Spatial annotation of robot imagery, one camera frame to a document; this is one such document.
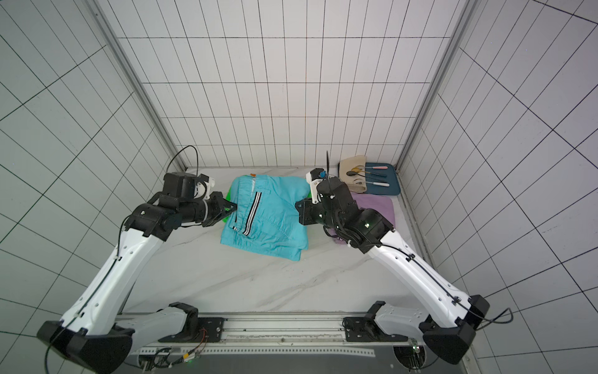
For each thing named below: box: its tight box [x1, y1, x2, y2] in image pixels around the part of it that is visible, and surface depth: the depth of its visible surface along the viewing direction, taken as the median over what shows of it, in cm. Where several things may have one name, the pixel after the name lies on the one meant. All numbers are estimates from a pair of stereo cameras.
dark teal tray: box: [365, 162, 402, 196], surface depth 117 cm
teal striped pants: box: [220, 173, 311, 262], surface depth 70 cm
